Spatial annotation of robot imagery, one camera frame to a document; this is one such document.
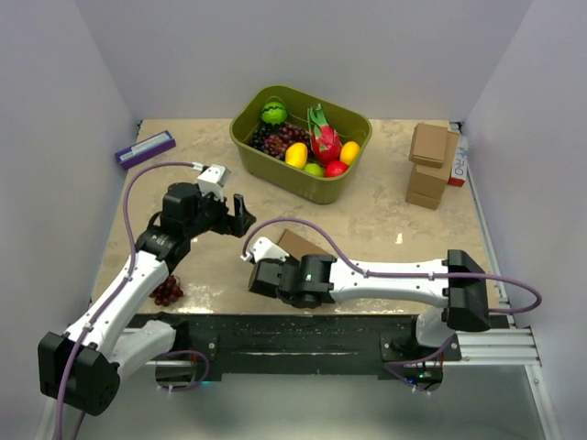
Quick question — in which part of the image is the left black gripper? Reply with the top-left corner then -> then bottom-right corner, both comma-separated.
185,185 -> 255,238

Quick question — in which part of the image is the brown cardboard paper box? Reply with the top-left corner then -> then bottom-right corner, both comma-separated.
277,228 -> 330,260

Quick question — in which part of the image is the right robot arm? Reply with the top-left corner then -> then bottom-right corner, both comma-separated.
248,249 -> 491,360

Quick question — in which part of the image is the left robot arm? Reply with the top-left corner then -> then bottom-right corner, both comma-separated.
38,182 -> 256,416

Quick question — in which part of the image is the purple flat box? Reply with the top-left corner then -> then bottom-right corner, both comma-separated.
115,130 -> 176,171

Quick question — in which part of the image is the top folded cardboard box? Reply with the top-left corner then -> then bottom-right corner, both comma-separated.
408,123 -> 448,169

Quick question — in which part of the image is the white red printed box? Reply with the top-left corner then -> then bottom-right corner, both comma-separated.
448,136 -> 469,187

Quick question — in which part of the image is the red grape bunch in bin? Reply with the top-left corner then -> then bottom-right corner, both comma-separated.
262,123 -> 310,160

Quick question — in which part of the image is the yellow mango toy left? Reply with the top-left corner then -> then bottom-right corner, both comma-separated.
284,142 -> 308,169

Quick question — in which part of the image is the yellow mango toy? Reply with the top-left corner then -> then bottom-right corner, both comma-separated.
284,142 -> 308,169
339,141 -> 360,166

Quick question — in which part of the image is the green lime toy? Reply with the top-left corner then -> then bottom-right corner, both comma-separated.
304,162 -> 324,177

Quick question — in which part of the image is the dark purple grape bunch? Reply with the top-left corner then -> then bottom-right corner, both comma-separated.
248,124 -> 274,151

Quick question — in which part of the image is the red grape bunch on table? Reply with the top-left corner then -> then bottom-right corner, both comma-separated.
149,275 -> 184,307

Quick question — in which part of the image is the red apple toy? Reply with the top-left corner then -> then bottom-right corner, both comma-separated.
324,160 -> 349,178

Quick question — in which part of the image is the green watermelon toy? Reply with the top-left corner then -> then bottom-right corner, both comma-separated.
260,101 -> 288,126

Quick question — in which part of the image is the pink dragon fruit toy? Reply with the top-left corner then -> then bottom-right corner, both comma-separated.
307,104 -> 342,166

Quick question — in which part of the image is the yellow mango toy right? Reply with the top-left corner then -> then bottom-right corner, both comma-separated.
339,141 -> 360,166

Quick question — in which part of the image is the olive green plastic bin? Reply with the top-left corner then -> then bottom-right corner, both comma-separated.
229,84 -> 372,204

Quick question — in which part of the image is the stack of folded cardboard boxes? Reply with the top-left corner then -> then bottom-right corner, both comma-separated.
405,129 -> 460,210

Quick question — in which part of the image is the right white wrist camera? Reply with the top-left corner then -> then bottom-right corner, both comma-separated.
240,236 -> 290,264

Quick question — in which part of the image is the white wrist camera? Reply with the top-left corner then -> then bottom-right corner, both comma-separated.
240,236 -> 290,264
197,164 -> 231,202

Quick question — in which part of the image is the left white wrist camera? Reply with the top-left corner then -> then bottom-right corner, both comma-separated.
197,164 -> 231,202

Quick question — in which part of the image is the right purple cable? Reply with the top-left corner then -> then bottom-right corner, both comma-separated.
241,216 -> 543,395

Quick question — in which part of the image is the purple cable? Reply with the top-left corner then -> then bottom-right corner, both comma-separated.
52,160 -> 212,440
241,216 -> 543,395

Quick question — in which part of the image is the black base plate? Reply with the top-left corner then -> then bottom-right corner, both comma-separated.
126,313 -> 462,384

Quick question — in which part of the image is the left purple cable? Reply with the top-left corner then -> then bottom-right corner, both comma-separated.
52,160 -> 212,440

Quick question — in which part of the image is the aluminium frame rail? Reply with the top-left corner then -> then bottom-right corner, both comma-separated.
34,274 -> 563,440

